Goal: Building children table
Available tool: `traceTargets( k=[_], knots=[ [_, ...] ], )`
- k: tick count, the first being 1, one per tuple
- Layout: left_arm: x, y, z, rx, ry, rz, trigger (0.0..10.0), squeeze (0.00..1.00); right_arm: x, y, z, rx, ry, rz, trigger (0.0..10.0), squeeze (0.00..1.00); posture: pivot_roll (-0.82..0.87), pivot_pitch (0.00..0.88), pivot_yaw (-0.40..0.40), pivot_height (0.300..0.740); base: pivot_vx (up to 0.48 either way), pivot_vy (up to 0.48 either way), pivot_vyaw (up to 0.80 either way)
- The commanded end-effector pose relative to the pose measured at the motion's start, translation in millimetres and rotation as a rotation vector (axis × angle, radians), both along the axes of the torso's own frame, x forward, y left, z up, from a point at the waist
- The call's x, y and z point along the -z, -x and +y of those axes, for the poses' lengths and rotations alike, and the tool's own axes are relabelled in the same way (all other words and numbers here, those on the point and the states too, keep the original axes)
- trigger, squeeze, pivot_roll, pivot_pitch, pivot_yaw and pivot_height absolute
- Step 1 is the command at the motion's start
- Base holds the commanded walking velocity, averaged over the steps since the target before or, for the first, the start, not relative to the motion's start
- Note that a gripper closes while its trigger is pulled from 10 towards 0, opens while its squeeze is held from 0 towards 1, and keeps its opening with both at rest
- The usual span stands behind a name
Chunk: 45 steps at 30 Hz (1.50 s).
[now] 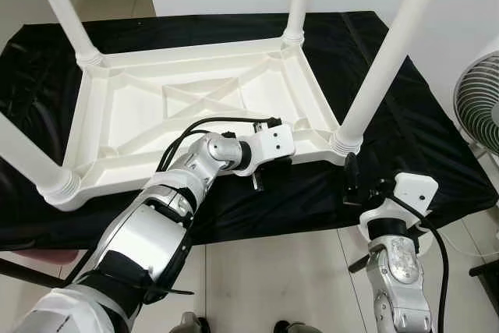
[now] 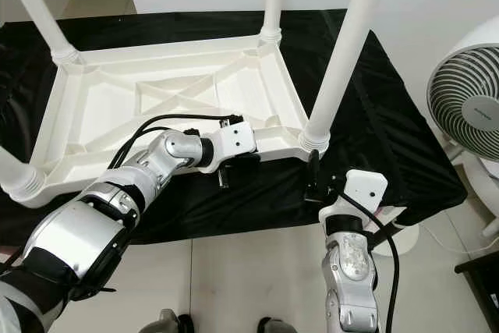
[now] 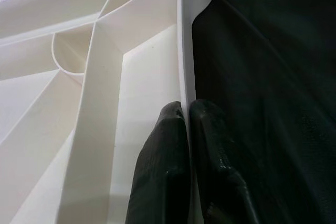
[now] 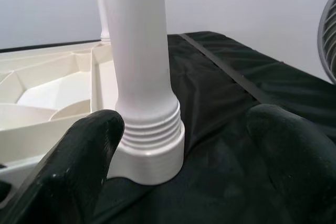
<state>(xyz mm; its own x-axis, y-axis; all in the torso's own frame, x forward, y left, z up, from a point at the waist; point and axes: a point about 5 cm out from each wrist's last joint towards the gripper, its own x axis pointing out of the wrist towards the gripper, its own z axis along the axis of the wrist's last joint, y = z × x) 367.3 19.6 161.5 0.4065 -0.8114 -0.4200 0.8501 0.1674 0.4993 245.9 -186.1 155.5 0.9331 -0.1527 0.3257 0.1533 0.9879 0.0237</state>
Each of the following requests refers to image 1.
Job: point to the white plastic table top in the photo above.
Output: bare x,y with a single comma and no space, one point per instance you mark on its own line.
132,115

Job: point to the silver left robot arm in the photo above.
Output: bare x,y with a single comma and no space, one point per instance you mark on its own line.
156,232

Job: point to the black tablecloth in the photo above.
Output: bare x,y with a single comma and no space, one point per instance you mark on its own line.
312,200

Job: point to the white floor fan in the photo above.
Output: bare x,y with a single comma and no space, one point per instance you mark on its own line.
479,103

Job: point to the robot right leg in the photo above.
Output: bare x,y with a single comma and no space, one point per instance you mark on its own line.
292,327

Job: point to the robot leg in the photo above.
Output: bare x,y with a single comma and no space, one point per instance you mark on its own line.
187,324
292,327

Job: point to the robot left leg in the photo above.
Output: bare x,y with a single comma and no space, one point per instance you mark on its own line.
187,324

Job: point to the dark pink stool seat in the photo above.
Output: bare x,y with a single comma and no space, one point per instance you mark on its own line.
19,254

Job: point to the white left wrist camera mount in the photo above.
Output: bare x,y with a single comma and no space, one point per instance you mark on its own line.
269,143

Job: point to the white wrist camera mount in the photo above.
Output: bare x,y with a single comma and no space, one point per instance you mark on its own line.
269,143
413,193

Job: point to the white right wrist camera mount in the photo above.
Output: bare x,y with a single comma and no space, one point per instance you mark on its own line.
413,193

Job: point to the black table frame leg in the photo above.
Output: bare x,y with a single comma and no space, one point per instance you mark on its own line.
31,273
360,263

